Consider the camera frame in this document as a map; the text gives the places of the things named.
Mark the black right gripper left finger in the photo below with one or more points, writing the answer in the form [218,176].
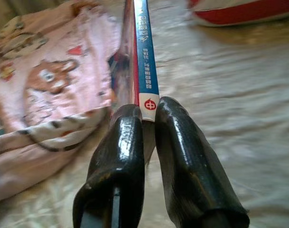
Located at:
[116,161]

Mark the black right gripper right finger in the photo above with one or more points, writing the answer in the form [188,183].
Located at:
[189,171]

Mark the colourful comic book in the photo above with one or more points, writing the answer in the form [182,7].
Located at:
[145,59]

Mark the beige floral bed sheet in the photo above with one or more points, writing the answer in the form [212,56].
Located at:
[230,95]

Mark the pink cartoon print blanket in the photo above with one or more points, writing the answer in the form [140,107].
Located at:
[51,95]

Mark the red white shield bolster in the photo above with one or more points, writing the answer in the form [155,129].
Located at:
[242,13]

